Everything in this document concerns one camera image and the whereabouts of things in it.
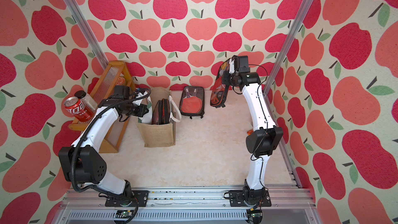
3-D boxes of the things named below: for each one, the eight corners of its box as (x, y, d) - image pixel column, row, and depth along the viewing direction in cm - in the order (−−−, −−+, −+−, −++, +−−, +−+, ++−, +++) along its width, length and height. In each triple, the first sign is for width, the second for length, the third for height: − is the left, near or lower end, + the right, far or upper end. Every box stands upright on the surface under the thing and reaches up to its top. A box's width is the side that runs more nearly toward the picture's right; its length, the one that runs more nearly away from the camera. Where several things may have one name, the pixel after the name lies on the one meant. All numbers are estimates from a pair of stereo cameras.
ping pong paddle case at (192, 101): (178, 118, 107) (178, 115, 105) (181, 89, 126) (181, 86, 124) (205, 118, 108) (205, 115, 105) (204, 89, 126) (204, 86, 124)
